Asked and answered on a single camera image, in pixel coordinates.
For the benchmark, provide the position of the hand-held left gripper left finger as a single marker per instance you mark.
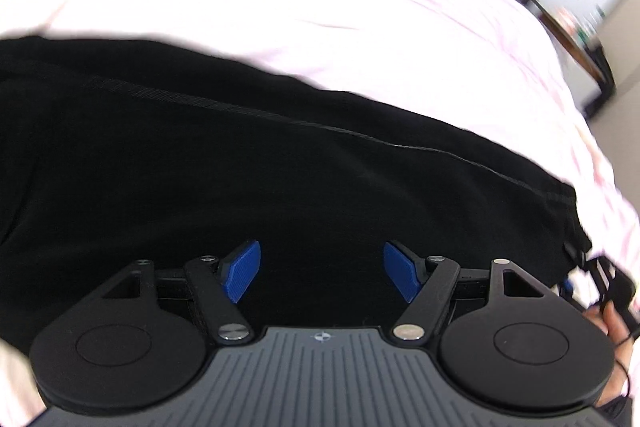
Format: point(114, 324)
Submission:
point(242, 269)

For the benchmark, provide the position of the person's right hand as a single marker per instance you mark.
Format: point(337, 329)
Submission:
point(611, 323)

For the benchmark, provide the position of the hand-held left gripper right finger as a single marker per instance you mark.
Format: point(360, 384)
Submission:
point(400, 268)

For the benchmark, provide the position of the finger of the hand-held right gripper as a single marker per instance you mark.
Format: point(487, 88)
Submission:
point(617, 292)

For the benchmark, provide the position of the black pants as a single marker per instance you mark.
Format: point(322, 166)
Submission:
point(280, 187)

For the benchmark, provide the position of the dark wooden nightstand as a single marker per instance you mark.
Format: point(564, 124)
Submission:
point(580, 57)

